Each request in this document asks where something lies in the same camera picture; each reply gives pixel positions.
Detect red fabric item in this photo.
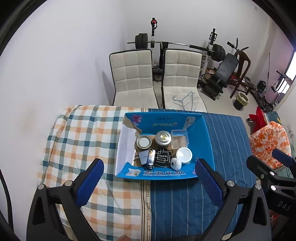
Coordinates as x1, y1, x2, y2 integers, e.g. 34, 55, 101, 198
247, 106, 269, 134

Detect clear plastic box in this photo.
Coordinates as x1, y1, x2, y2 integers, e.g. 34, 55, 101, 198
171, 129, 189, 149

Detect white oval device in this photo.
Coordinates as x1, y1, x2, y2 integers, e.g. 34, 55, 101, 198
170, 158, 182, 171

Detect right white padded chair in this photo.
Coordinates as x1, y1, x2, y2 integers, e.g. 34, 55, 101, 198
162, 49, 207, 113

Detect black weight bench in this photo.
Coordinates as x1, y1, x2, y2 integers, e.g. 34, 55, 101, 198
198, 53, 238, 101

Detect plaid checkered cloth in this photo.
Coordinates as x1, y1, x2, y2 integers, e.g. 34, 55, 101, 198
36, 104, 152, 241

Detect white padded chair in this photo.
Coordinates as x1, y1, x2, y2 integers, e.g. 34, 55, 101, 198
109, 49, 159, 108
162, 49, 207, 113

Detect blue striped cloth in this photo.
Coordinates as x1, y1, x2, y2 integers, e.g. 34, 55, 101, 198
134, 110, 255, 240

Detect orange white patterned cloth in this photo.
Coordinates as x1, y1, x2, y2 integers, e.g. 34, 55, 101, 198
249, 121, 292, 169

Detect blue cardboard box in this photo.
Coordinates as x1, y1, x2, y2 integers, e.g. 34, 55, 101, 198
115, 110, 215, 180

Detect grey blue small box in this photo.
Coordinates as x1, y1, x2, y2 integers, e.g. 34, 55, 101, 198
138, 150, 149, 166

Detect brown wooden chair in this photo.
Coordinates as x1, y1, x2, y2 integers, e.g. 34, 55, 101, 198
230, 50, 251, 98

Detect white round jar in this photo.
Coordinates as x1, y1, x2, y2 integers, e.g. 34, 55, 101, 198
176, 147, 193, 164

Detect wire clothes hangers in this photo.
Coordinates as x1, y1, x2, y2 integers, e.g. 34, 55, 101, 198
171, 90, 200, 111

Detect round tin white lid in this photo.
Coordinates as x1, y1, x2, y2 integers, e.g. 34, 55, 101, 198
136, 135, 152, 150

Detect left white padded chair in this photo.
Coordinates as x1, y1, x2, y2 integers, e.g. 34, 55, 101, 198
109, 49, 159, 108

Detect grey jar silver lid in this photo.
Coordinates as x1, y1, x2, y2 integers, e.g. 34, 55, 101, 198
155, 131, 171, 148

